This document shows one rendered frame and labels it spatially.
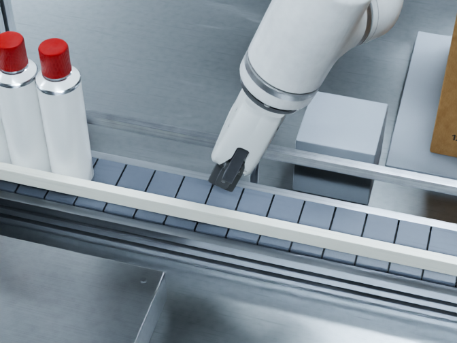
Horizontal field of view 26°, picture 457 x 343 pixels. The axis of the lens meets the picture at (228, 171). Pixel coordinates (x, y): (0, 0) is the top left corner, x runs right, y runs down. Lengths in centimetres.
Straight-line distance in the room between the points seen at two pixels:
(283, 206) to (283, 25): 32
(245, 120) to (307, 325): 27
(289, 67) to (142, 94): 49
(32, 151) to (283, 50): 38
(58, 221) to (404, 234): 42
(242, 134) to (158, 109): 39
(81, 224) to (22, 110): 16
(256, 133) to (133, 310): 24
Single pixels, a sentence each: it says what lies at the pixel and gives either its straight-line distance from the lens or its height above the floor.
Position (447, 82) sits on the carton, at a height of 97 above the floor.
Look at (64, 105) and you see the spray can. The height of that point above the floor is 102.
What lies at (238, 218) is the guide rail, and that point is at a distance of 114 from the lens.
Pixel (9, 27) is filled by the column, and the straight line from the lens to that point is 134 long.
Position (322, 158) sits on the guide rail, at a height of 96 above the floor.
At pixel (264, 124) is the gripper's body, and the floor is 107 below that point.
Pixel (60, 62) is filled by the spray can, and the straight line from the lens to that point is 111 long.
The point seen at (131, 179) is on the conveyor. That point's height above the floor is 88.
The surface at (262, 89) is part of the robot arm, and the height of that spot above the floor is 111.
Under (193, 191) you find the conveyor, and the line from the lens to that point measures 122.
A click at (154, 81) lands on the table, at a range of 145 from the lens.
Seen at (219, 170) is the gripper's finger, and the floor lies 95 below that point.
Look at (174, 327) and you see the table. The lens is 115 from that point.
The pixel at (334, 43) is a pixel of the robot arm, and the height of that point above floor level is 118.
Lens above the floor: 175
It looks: 45 degrees down
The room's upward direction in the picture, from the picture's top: straight up
